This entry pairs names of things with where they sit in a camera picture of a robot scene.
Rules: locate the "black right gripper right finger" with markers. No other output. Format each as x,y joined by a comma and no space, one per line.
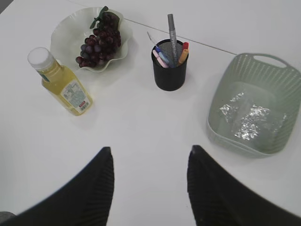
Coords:
218,199

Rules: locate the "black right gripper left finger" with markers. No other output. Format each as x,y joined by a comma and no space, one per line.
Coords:
84,201

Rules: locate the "clear plastic sheet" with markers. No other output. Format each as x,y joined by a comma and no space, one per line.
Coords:
250,121

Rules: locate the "yellow oil bottle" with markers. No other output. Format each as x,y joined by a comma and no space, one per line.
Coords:
60,81

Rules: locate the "pink scissors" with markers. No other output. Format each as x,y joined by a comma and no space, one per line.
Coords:
159,59

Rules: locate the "purple grape bunch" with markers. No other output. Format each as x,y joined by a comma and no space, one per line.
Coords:
102,45

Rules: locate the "silver glitter pen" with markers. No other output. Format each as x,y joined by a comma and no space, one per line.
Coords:
173,40

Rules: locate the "gold glitter pen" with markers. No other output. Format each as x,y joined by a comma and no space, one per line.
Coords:
183,57

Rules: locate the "red glitter pen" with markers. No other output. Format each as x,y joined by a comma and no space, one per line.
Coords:
185,45

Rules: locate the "clear plastic ruler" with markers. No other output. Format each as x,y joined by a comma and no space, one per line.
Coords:
152,39

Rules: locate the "green plastic basket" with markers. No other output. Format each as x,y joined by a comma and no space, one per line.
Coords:
276,86

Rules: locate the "black mesh pen holder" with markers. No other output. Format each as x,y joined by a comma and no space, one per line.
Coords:
169,79

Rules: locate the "pale green wavy plate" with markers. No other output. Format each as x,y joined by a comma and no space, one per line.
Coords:
70,33

